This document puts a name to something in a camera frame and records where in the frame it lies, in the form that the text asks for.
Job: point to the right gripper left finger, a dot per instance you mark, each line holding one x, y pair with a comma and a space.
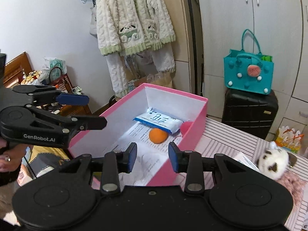
116, 162

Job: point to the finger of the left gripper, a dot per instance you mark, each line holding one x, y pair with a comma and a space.
43, 118
46, 94

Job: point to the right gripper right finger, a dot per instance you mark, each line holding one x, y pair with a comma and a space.
190, 163

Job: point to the pink fluffy pompom keychain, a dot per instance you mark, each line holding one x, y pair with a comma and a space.
183, 130

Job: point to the orange makeup sponge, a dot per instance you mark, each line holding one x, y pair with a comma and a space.
158, 136

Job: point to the blue wet wipes pack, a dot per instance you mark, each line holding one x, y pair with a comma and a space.
156, 119

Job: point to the person's left hand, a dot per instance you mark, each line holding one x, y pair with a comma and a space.
11, 159

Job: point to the red mesh basket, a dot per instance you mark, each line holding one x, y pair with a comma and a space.
60, 80

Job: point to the printed paper sheet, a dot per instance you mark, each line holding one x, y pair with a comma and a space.
150, 156

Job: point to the striped tablecloth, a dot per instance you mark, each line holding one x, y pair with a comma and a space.
219, 138

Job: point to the wooden cabinet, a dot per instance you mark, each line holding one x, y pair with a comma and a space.
18, 72

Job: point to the small tissue packet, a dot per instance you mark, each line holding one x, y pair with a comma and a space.
243, 159

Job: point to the pink cardboard box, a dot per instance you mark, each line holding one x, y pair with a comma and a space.
120, 118

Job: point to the black suitcase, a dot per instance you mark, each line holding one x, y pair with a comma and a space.
250, 112

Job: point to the white panda plush toy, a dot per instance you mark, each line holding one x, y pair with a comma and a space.
274, 161

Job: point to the brown paper bag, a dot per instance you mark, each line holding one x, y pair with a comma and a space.
162, 79

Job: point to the white fleece pajama pants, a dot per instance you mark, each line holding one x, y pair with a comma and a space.
124, 69

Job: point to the teal felt handbag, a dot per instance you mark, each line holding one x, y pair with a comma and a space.
248, 71

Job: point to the white fleece pajama jacket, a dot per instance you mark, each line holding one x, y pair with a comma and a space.
132, 26

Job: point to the pink scrunchie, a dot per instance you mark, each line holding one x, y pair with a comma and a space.
293, 183

